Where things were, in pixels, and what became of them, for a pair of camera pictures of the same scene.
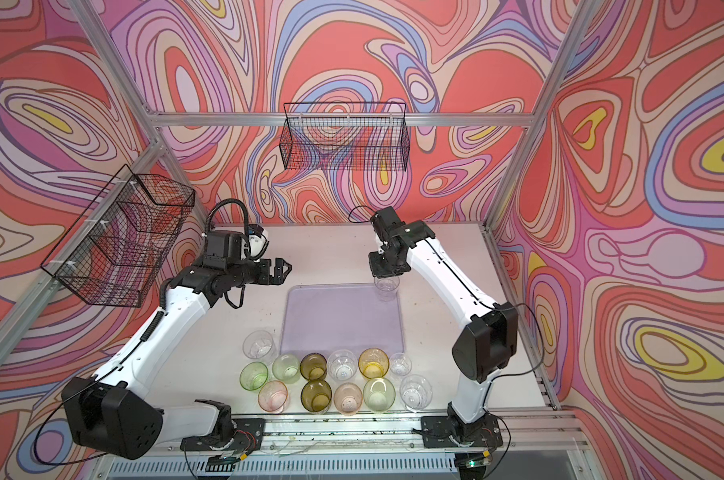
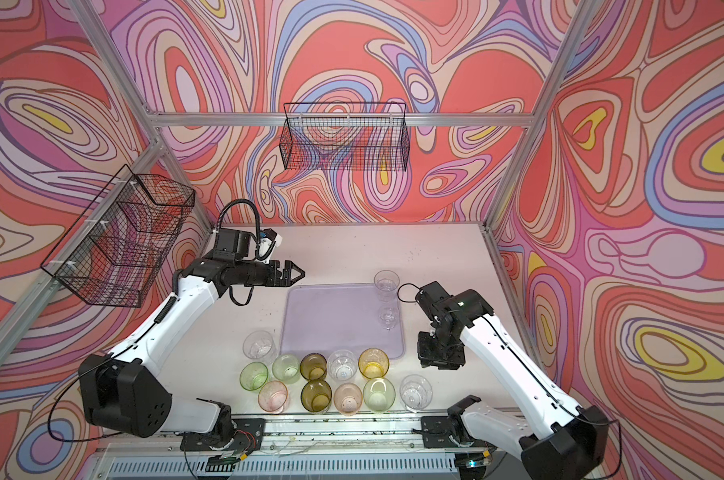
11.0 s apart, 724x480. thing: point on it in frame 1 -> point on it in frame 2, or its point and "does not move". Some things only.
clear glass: [416, 392] does not move
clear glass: [387, 288] does not move
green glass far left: [253, 375] does not move
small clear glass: [400, 364] -> [388, 317]
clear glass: [260, 345] does not move
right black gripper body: [383, 264] -> [440, 350]
